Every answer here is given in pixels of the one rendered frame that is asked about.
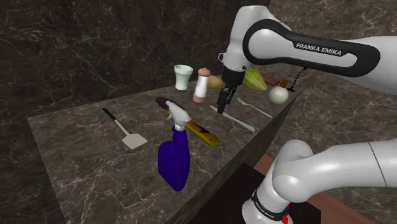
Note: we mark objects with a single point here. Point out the white and tan pepper mill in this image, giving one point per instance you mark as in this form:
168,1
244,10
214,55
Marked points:
201,86

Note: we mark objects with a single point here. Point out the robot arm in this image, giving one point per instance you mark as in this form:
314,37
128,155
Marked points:
310,173

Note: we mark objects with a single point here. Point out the black oblong thing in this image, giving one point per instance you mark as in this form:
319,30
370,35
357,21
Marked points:
162,102

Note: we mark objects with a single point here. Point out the potato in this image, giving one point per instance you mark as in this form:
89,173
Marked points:
214,82

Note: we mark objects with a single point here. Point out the blue spray bottle white nozzle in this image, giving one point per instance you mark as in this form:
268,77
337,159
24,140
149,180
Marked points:
173,161

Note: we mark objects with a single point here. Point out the mint green cup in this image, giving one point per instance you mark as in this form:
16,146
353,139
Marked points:
182,77

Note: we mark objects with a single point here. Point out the yellow and brown bar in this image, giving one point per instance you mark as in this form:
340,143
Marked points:
203,134

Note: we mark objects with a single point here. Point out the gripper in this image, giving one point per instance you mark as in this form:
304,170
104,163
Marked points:
232,78

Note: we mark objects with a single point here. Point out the white knife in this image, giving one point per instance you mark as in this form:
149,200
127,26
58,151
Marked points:
238,121

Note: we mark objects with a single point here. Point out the black and white corkscrew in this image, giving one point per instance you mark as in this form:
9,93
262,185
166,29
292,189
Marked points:
296,80

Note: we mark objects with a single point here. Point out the white fork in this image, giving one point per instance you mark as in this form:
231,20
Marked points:
254,107

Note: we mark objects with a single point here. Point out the green yellow ribbed fruit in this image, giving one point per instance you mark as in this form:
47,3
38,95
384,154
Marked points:
253,80

